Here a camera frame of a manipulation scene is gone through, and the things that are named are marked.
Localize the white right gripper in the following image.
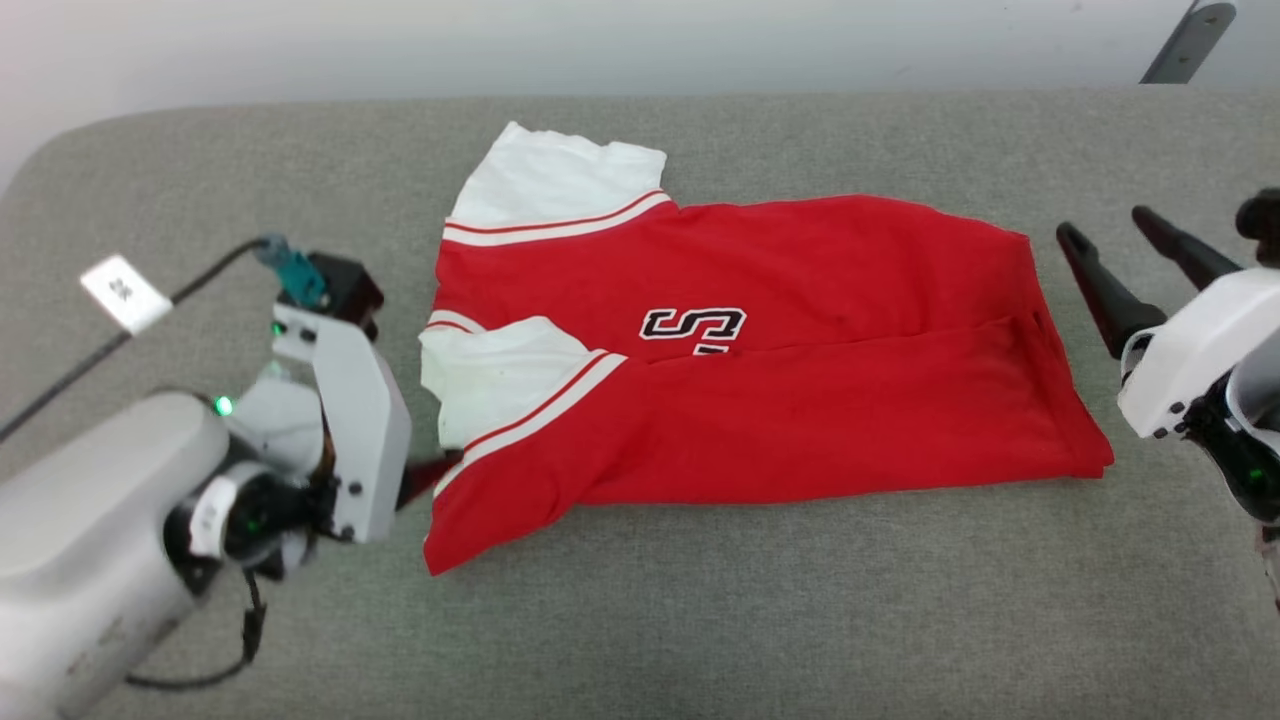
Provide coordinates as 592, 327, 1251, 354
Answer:
1056, 206, 1280, 441

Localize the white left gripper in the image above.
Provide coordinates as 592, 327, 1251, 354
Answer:
270, 303, 463, 546

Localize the red and white shirt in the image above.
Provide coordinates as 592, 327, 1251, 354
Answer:
418, 122, 1116, 578

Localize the dark grey metal leg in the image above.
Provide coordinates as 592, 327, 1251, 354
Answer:
1140, 2, 1237, 85

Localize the teal cable connector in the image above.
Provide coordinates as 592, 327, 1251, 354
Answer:
255, 235, 331, 309

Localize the black camera cable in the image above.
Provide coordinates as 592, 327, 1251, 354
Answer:
0, 237, 276, 441

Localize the white cable label tag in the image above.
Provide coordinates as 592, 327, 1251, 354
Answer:
80, 254, 174, 336

